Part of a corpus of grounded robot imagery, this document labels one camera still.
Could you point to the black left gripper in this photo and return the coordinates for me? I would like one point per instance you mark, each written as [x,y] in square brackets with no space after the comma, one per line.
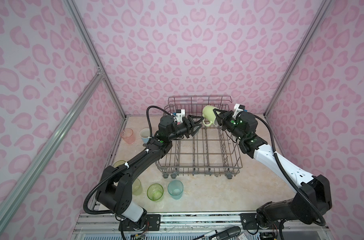
[193,133]

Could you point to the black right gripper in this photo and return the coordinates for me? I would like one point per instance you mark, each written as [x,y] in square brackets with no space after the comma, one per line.
[225,116]

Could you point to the cream green-handled mug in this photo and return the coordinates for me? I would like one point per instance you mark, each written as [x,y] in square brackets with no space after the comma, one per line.
[209,116]

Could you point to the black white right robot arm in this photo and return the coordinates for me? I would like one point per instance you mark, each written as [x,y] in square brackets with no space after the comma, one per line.
[313,193]

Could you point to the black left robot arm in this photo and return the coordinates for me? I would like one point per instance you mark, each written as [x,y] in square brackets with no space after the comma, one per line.
[113,194]

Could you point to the teal plastic cup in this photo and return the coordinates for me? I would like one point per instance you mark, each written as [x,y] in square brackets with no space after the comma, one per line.
[175,189]

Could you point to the transparent pink cup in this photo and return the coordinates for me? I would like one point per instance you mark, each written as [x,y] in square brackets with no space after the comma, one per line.
[128,136]

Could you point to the green transparent glass cup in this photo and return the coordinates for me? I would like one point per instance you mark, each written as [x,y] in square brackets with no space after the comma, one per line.
[155,192]

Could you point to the pale green cup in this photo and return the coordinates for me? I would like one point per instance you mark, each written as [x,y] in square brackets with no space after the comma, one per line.
[119,163]

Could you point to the light green textured cup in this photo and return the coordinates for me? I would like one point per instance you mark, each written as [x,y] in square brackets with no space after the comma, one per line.
[137,187]

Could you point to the black marker pen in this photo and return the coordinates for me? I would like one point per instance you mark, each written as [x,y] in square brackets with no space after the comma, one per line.
[223,235]

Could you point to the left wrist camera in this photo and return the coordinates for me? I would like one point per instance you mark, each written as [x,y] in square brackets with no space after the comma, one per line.
[179,112]

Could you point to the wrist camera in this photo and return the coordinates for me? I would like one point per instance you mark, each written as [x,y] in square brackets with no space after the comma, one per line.
[179,112]
[238,108]

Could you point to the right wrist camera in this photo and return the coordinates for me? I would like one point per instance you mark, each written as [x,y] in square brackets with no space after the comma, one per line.
[238,108]

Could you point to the grey wire dish rack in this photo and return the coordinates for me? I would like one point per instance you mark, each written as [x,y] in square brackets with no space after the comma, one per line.
[211,152]

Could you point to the blue handled white mug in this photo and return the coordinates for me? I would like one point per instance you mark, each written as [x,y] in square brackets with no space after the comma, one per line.
[145,135]

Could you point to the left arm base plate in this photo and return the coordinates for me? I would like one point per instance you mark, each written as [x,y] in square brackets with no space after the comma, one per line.
[145,223]

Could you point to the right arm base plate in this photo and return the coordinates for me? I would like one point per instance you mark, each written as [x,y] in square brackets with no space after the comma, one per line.
[251,222]

